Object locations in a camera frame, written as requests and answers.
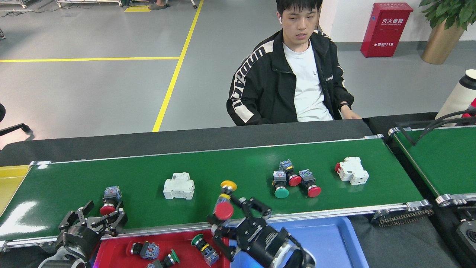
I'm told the white bottle black cap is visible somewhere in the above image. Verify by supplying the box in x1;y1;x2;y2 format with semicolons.
435;69;476;127

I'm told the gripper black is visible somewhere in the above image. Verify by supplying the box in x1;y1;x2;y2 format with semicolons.
56;201;128;261
207;197;294;268

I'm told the potted plant gold pot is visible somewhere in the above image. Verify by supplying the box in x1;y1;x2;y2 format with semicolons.
419;0;476;64

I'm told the black cable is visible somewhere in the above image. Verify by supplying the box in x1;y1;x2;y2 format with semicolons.
395;108;476;146

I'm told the black remote controller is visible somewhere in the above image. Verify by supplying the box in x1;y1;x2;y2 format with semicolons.
457;219;476;256

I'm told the red plastic tray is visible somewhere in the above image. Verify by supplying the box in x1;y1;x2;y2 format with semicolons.
93;229;231;268

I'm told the small red mushroom switch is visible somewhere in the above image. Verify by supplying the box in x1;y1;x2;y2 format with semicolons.
130;241;161;261

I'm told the white circuit breaker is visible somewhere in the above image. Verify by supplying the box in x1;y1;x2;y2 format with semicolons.
163;172;195;200
334;156;370;186

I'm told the green conveyor belt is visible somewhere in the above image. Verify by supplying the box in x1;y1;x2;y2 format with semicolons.
0;134;434;253
388;123;476;207

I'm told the black office chair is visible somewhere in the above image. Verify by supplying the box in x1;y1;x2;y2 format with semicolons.
0;103;31;137

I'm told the conveyor drive chain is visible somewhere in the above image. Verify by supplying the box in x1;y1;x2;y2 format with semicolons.
372;208;434;227

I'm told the blue plastic tray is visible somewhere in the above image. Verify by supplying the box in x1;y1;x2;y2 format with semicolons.
229;216;370;268

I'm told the red fire extinguisher box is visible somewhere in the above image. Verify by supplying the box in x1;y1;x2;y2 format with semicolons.
360;2;414;58

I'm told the yellow plastic tray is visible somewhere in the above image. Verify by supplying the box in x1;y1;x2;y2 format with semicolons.
0;165;30;216

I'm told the person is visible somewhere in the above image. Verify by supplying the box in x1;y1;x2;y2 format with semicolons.
226;0;362;126

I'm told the red push button switch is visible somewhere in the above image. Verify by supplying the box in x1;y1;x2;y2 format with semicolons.
279;160;303;187
299;169;322;198
213;199;235;221
99;186;123;216

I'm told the red storage bin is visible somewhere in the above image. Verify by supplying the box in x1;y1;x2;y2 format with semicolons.
461;98;476;119

